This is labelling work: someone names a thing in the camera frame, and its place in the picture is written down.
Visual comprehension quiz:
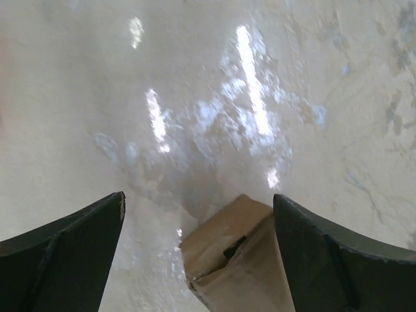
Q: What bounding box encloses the brown cardboard express box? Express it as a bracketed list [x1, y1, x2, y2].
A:
[180, 194, 295, 312]

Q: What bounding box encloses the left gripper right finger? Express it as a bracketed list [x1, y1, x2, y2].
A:
[273, 194, 415, 312]

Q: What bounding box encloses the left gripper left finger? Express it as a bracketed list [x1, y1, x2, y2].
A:
[1, 192, 125, 311]

